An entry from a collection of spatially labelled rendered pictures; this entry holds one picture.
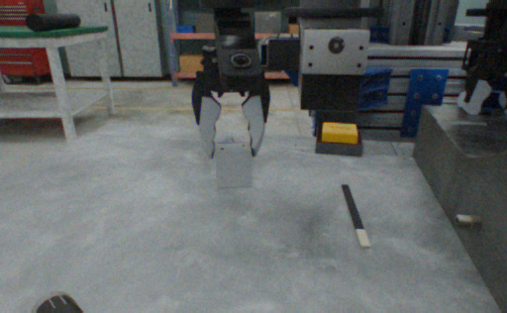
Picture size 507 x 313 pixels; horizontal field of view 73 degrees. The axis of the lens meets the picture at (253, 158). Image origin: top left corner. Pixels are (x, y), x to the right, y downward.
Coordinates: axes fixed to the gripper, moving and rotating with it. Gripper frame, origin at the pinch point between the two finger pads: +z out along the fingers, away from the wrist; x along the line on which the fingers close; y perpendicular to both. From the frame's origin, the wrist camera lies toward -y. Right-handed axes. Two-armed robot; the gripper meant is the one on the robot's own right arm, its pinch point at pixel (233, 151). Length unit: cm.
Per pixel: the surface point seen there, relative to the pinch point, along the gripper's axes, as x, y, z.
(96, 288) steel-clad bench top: 13.4, -20.6, 4.4
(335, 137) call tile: -18.2, 8.7, 1.7
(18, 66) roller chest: 292, 513, 57
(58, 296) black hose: 14.6, -24.3, 1.5
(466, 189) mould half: -24.1, -16.1, -0.9
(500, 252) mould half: -21.4, -24.5, 0.4
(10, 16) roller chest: 292, 529, -13
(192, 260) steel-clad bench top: 5.1, -17.6, 4.5
